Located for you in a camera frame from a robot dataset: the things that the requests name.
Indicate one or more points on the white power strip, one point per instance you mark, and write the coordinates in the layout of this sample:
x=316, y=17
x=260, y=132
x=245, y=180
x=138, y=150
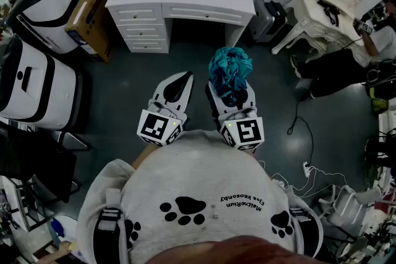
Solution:
x=306, y=169

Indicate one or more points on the black chair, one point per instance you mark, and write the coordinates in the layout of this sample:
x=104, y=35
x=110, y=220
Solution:
x=37, y=164

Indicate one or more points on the white ornate vanity with mirror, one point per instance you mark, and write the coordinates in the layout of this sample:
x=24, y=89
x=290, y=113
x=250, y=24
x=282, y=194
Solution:
x=312, y=9

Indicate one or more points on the teal cloth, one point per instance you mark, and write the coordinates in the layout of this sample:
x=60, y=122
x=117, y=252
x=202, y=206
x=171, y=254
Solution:
x=229, y=68

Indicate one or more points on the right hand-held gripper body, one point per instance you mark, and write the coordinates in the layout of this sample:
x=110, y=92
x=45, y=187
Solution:
x=244, y=133

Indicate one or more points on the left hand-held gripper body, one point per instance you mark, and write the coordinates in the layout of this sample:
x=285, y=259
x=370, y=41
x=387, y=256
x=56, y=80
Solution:
x=154, y=128

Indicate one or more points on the white chair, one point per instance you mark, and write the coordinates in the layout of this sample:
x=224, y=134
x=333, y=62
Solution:
x=346, y=204

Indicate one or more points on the black helmet with green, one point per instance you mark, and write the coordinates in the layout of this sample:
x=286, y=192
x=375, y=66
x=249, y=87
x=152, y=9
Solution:
x=382, y=80

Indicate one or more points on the white and black machine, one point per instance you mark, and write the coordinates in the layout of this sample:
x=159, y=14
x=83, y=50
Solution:
x=37, y=89
x=46, y=9

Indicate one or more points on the person's left forearm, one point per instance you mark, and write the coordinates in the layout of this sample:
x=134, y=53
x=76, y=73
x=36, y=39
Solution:
x=143, y=157

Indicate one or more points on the person's grey paw-print shirt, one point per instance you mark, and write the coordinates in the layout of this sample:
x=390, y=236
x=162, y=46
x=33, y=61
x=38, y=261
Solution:
x=198, y=176

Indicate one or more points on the brown cardboard box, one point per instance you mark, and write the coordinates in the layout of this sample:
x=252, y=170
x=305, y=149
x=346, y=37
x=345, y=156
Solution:
x=89, y=15

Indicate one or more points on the yellow-green item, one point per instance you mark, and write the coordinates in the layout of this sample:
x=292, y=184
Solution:
x=380, y=104

